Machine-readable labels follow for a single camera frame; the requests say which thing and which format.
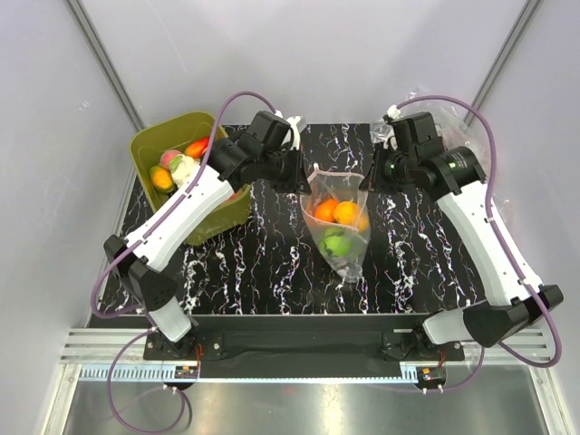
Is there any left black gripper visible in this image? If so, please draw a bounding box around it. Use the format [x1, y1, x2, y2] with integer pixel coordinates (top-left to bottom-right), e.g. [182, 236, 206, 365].
[260, 143, 312, 195]

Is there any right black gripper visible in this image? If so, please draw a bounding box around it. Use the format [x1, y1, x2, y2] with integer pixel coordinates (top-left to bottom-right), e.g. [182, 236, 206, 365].
[360, 141, 417, 196]

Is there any clear zip top bag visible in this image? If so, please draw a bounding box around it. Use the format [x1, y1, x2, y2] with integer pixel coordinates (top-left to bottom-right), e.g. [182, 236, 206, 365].
[299, 164, 371, 283]

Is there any orange fruit toy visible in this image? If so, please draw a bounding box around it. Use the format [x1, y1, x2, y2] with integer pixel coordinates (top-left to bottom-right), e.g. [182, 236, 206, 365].
[314, 198, 339, 223]

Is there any green striped watermelon toy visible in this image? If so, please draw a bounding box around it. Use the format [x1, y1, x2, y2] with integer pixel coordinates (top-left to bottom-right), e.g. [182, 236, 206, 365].
[318, 227, 353, 257]

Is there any white cauliflower toy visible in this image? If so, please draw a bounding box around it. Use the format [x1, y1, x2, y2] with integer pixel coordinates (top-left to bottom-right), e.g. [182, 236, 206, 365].
[169, 154, 200, 189]

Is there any olive green plastic bin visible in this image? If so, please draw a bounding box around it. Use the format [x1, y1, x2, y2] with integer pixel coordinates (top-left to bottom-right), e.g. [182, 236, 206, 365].
[130, 111, 251, 246]

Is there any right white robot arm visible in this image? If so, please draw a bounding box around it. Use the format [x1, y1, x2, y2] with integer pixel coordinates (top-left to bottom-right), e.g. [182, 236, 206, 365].
[360, 111, 564, 360]

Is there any red tomato toy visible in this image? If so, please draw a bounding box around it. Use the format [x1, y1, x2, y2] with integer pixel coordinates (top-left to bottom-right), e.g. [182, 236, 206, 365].
[183, 137, 209, 159]

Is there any black marble pattern mat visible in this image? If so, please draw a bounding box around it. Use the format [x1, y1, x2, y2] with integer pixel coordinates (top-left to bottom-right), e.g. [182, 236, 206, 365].
[88, 123, 522, 330]

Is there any pile of clear bags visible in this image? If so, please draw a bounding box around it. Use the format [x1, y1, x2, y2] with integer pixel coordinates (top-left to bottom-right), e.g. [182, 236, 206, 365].
[370, 92, 503, 222]

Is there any pink peach lower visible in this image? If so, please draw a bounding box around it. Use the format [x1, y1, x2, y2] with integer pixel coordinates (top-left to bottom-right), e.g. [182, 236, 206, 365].
[159, 150, 181, 170]

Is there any yellow mango toy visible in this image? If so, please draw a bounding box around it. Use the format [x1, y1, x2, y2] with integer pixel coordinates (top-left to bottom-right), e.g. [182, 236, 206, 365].
[150, 165, 175, 194]

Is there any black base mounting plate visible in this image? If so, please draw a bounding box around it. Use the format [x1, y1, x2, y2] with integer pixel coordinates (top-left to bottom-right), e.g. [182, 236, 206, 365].
[143, 314, 463, 362]

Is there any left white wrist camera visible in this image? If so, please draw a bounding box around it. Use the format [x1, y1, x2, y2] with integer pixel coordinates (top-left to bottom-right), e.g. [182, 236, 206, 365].
[271, 110, 306, 152]

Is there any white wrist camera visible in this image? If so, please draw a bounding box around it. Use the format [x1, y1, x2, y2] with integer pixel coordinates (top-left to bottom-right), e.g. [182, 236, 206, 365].
[271, 110, 306, 152]
[382, 104, 401, 150]

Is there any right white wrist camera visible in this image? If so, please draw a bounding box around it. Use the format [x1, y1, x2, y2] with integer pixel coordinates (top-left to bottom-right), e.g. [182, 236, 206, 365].
[382, 104, 401, 150]

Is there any aluminium frame rail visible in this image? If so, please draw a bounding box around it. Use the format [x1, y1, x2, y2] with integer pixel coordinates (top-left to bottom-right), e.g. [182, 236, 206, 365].
[58, 328, 554, 368]

